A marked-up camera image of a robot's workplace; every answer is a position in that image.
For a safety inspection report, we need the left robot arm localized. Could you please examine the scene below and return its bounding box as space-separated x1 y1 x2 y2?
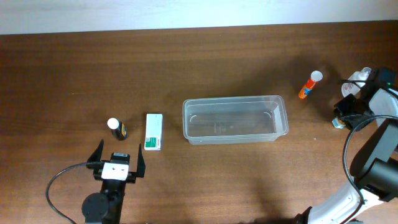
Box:
81 141 146 224

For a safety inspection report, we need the white green medicine box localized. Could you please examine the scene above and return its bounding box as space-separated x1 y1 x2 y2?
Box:
144 114 163 151

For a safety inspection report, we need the clear plastic container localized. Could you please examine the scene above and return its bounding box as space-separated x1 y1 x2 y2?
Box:
182 95 289 145

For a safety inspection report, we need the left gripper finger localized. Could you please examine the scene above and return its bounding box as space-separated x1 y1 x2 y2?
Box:
86 139 104 169
129 144 146 178

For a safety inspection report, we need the orange tube white cap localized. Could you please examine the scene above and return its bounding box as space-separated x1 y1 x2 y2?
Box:
298 70 323 99

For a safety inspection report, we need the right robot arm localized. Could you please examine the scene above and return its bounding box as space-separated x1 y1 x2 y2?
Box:
294 83 397 223

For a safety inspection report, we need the small jar gold lid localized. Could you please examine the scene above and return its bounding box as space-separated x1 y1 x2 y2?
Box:
332 117 345 129

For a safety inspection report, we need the white spray bottle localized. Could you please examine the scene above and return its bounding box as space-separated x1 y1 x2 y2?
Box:
341 67 372 97

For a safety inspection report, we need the dark bottle white cap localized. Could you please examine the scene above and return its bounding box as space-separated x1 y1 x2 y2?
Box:
107 118 127 141

